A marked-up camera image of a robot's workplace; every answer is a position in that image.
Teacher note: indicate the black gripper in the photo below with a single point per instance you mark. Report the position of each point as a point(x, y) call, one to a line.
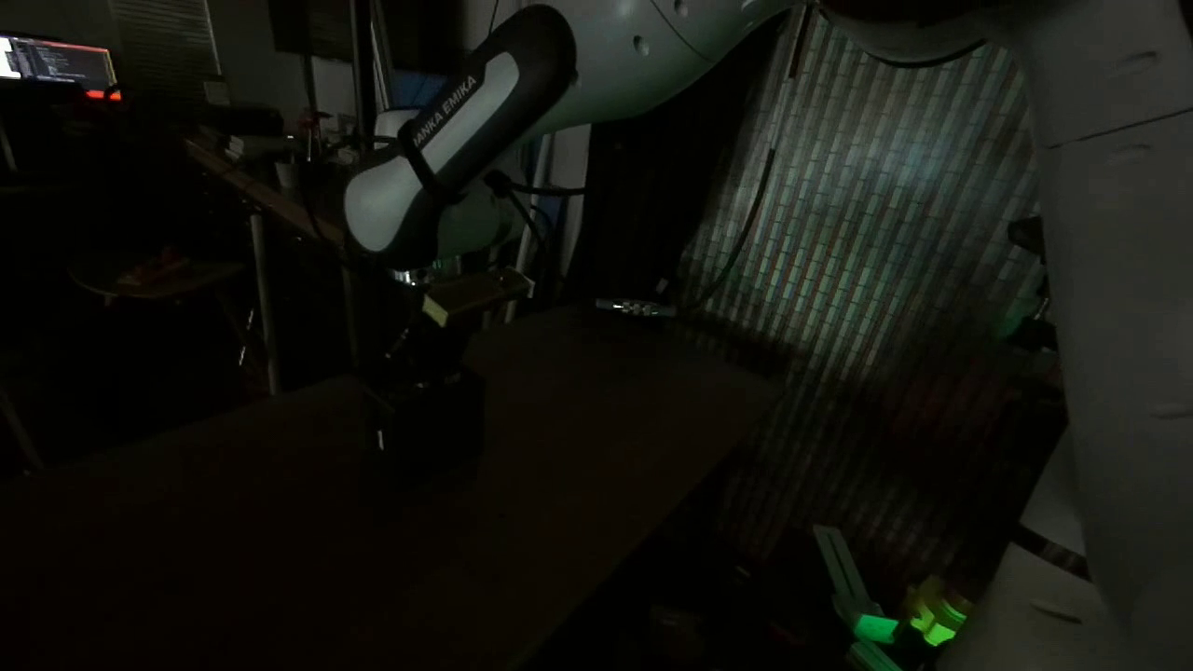
point(419, 332)

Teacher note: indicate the black box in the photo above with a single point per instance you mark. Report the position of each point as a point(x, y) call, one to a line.
point(428, 430)

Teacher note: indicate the corrugated metal panel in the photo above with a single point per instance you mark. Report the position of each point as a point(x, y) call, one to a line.
point(858, 310)

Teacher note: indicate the lit computer monitor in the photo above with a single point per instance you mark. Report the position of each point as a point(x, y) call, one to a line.
point(59, 61)

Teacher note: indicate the glowing green device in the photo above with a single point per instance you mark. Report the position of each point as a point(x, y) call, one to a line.
point(921, 620)

